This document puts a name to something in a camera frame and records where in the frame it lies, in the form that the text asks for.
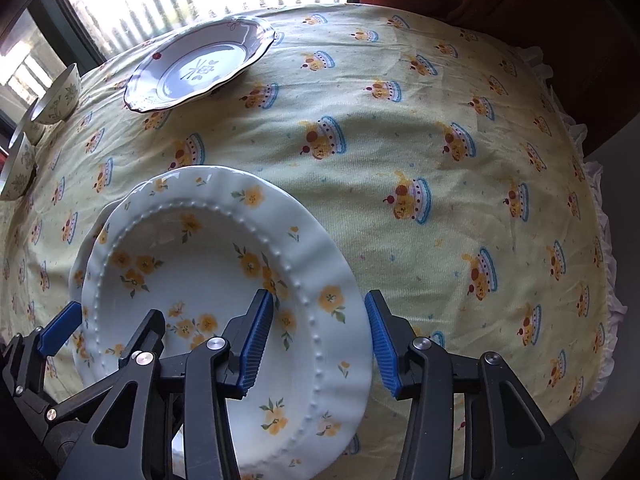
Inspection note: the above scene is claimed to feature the red-pattern white plate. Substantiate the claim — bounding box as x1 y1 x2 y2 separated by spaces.
124 15 276 113

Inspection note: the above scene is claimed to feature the floral bowl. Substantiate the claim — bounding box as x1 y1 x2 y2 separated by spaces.
1 132 36 200
9 101 46 148
30 63 81 125

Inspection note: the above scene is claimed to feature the black window frame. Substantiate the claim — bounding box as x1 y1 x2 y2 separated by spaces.
29 0 362 76

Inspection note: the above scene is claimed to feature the beaded yellow-flower plate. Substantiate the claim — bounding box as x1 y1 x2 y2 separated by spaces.
74 166 372 479

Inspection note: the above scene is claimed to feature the yellow patterned tablecloth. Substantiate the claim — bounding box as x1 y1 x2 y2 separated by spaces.
1 4 615 479

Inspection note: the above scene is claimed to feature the scalloped yellow-flower plate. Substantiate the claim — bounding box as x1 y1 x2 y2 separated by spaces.
66 198 122 386

